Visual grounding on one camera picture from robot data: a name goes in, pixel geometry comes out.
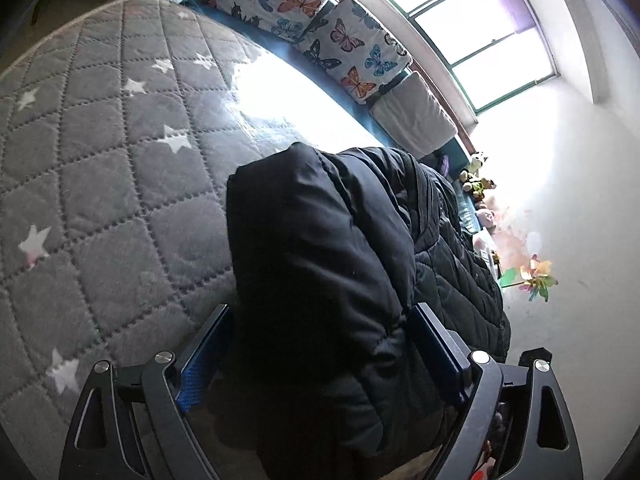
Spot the black puffer jacket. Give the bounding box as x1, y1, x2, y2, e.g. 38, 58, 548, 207
227, 143, 511, 479

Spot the colourful paper pinwheel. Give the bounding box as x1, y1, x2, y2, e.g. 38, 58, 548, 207
498, 254, 559, 302

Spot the plush toys pile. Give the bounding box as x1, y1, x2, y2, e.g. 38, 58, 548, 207
457, 152, 497, 232

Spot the purple doll toy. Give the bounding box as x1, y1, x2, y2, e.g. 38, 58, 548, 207
438, 154, 450, 177

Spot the grey star quilted mattress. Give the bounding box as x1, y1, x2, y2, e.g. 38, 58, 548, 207
1, 0, 376, 479

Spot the plain white pillow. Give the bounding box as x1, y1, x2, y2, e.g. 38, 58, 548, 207
370, 72, 458, 158

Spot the blue bed sheet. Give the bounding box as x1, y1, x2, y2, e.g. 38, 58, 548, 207
170, 0, 482, 232

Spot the green framed window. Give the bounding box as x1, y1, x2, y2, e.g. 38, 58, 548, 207
387, 0, 558, 114

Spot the right butterfly pillow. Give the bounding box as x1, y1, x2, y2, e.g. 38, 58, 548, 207
299, 0, 412, 104

